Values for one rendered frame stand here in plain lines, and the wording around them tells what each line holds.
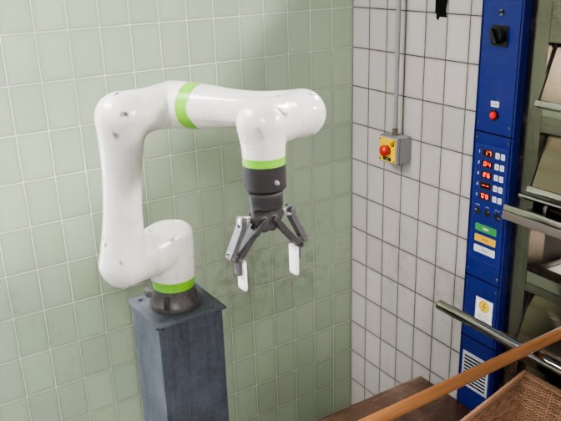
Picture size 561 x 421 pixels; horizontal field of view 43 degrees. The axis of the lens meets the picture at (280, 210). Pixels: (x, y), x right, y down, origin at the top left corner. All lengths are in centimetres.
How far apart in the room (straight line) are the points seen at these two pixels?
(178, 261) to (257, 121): 68
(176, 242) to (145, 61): 71
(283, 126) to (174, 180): 113
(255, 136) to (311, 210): 147
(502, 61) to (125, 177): 118
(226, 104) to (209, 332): 72
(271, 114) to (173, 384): 96
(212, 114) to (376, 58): 116
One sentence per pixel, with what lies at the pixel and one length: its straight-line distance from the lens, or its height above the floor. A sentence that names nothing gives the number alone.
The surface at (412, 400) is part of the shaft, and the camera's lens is 167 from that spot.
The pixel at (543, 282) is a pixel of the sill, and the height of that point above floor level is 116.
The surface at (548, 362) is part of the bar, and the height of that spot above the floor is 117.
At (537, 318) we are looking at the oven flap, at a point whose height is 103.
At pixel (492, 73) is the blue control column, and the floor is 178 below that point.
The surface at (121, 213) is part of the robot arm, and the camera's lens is 182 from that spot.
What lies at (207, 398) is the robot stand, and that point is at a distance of 219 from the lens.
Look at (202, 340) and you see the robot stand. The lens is 208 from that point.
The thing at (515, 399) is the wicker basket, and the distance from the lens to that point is 252.
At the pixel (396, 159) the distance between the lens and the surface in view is 262.
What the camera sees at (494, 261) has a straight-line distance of 243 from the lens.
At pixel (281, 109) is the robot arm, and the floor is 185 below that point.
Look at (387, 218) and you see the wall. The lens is 283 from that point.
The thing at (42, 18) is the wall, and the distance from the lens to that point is 230.
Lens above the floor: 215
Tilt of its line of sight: 20 degrees down
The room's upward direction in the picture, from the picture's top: 2 degrees counter-clockwise
